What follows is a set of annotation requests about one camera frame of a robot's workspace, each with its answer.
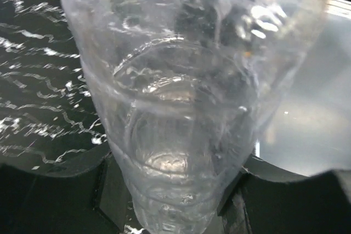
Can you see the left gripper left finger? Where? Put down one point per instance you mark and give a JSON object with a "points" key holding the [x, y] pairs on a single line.
{"points": [[83, 195]]}

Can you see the clear plastic bottle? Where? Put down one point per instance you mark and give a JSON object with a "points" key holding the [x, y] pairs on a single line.
{"points": [[184, 88]]}

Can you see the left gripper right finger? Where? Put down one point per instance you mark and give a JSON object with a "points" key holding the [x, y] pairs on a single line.
{"points": [[264, 198]]}

